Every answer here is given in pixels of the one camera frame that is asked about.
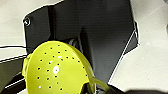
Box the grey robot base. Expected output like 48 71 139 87
22 0 140 84

